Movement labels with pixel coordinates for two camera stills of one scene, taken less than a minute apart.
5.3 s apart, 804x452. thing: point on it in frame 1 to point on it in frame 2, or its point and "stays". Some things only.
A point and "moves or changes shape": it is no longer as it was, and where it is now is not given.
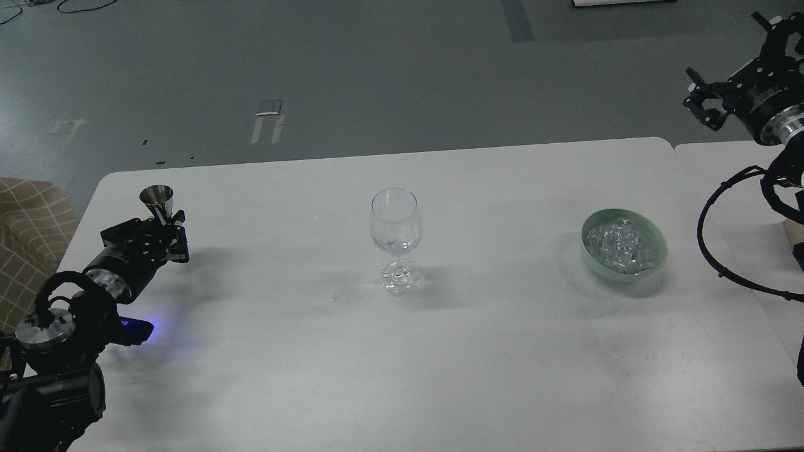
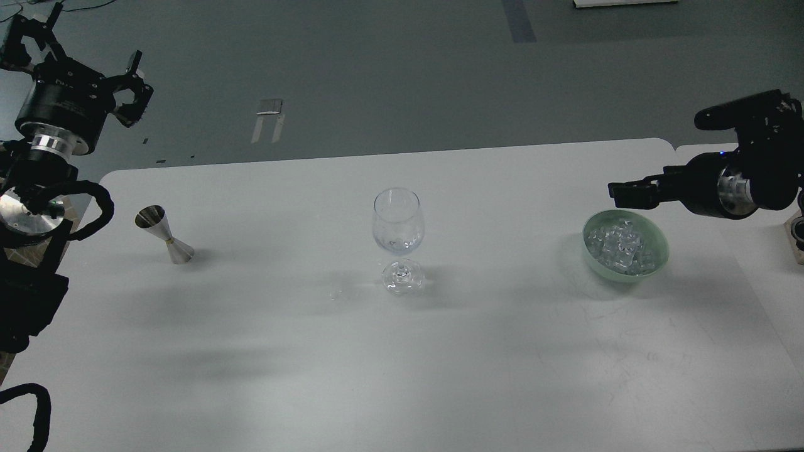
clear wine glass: x=396 y=225 stays
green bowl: x=621 y=245 stays
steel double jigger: x=159 y=195 moves or changes shape
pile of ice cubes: x=619 y=246 stays
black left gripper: x=135 y=267 to x=65 y=106
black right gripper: x=762 y=89 to x=717 y=184
